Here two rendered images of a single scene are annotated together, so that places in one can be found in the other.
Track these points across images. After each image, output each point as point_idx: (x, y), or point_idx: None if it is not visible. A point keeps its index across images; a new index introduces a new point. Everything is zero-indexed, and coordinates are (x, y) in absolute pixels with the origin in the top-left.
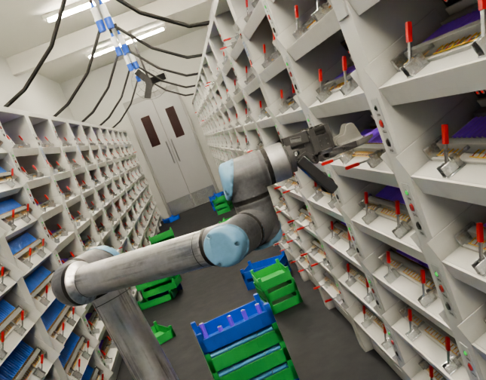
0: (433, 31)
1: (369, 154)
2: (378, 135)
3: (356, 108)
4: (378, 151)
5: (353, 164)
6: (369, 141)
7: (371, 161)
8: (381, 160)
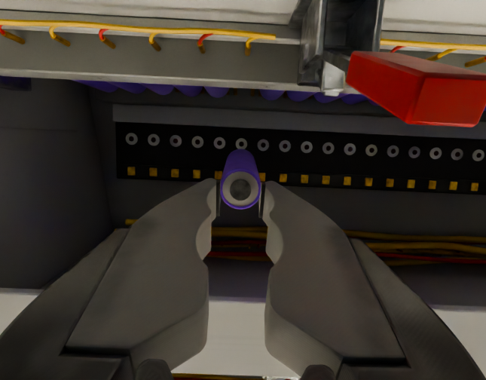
0: None
1: (320, 89)
2: (235, 158)
3: (215, 315)
4: (297, 81)
5: (366, 93)
6: (230, 170)
7: (312, 36)
8: (293, 14)
